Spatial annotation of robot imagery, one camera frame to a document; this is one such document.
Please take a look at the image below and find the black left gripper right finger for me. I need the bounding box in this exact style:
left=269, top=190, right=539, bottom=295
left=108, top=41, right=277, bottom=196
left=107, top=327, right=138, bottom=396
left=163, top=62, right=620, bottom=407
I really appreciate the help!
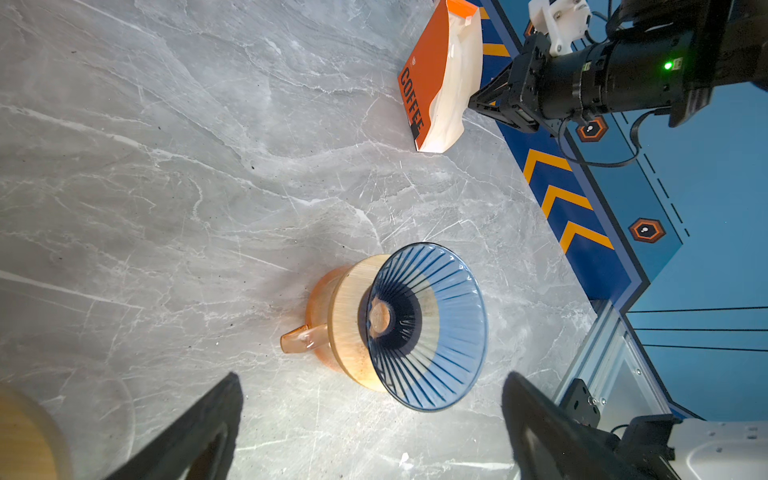
left=501, top=372, right=642, bottom=479

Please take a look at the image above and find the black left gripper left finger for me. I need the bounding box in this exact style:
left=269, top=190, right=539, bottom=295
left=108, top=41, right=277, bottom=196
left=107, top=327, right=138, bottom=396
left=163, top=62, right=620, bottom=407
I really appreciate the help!
left=109, top=372, right=243, bottom=479

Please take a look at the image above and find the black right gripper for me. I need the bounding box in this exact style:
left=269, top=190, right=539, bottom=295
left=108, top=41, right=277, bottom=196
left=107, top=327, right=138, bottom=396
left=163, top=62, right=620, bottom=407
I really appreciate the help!
left=468, top=33, right=558, bottom=134

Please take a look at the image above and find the wooden dripper ring stand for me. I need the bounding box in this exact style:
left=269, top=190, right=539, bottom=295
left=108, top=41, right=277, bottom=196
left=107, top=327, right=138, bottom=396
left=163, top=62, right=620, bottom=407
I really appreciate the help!
left=1, top=383, right=73, bottom=479

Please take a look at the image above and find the blue glass ribbed dripper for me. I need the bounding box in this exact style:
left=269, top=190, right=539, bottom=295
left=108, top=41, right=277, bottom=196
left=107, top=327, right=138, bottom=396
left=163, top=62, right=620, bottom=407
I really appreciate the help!
left=364, top=242, right=489, bottom=412

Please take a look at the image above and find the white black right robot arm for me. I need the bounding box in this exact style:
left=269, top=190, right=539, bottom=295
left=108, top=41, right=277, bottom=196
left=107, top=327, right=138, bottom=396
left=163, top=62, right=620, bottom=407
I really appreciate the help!
left=468, top=1, right=767, bottom=133

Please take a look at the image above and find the orange coffee filter box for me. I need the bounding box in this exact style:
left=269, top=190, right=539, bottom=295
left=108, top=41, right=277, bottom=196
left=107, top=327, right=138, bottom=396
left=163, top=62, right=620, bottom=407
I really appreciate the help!
left=398, top=0, right=481, bottom=152

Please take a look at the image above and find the orange glass pitcher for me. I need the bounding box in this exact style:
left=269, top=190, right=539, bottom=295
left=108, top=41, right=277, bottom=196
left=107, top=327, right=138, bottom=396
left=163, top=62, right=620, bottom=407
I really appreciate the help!
left=280, top=265, right=351, bottom=372

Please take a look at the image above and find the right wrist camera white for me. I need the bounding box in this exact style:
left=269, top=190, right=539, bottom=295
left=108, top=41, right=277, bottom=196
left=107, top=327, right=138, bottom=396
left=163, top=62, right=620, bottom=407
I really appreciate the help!
left=528, top=0, right=591, bottom=57

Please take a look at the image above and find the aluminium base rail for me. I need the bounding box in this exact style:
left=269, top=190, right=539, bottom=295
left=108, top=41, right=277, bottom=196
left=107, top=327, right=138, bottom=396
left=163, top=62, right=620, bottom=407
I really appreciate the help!
left=553, top=300, right=672, bottom=431

